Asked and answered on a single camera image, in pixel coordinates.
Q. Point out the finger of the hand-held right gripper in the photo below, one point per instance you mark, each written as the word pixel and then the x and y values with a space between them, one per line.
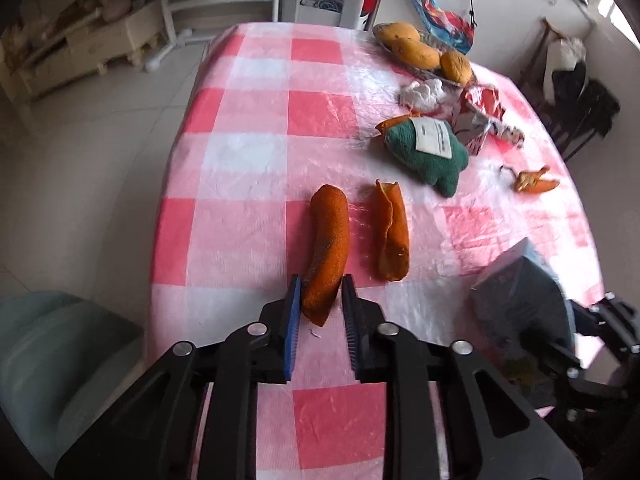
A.
pixel 565 365
pixel 607 320

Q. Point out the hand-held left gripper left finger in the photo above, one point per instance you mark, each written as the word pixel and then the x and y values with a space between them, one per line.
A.
pixel 292 330

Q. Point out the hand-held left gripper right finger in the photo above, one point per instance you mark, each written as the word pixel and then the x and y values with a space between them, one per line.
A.
pixel 352 330

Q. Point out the grey plastic bag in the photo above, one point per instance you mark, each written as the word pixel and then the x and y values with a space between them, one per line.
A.
pixel 525 300

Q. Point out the green plush toy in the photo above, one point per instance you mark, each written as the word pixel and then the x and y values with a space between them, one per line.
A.
pixel 415 157

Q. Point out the red snack wrapper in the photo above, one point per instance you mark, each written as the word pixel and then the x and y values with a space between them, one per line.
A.
pixel 482 110

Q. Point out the flat orange peel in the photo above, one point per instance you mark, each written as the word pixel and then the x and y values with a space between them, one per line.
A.
pixel 392 240

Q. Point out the small orange peel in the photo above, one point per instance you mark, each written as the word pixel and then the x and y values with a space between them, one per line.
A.
pixel 535 182

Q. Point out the pink checked tablecloth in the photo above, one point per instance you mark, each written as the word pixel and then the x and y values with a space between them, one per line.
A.
pixel 250 160

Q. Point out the wooden chair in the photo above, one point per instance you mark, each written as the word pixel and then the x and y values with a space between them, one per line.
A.
pixel 555 120

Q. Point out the black garment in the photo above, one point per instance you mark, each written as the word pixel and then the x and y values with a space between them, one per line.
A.
pixel 582 95

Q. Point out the pale blue sofa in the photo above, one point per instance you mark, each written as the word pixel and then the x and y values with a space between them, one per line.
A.
pixel 55 360

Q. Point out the crumpled white tissue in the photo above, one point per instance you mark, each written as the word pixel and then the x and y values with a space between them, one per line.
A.
pixel 422 92

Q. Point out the white bag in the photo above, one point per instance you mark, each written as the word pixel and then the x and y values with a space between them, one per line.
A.
pixel 567 52

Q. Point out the yellow mango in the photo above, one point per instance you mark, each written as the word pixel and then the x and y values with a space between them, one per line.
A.
pixel 455 67
pixel 415 54
pixel 397 34

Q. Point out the fruit plate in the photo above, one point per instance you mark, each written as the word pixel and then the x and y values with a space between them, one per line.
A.
pixel 434 41

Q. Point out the colourful printed cloth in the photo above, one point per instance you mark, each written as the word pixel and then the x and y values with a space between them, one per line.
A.
pixel 440 5

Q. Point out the cream television cabinet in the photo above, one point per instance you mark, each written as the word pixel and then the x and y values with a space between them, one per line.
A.
pixel 75 45

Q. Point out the pink kettlebell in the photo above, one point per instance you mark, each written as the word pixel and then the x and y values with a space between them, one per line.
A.
pixel 112 6

